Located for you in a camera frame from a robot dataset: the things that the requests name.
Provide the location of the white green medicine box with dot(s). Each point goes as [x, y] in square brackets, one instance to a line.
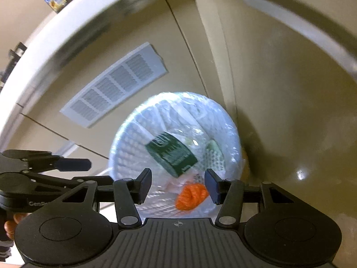
[213, 157]

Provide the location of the person's left hand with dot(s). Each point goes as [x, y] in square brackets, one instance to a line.
[10, 225]

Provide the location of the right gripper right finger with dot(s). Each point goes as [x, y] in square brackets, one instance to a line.
[229, 195]

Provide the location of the grey cabinet vent grille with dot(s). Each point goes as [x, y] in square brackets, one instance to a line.
[119, 82]

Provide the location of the crushed clear plastic bottle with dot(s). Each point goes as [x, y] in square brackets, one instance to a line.
[174, 156]

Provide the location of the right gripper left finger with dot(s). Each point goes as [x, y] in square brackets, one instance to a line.
[127, 194]

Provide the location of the white trash bin with liner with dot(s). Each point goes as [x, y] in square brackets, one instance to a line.
[178, 136]

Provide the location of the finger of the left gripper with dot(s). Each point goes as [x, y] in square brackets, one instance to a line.
[44, 183]
[14, 160]

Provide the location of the black gas stove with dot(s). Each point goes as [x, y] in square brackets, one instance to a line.
[14, 56]

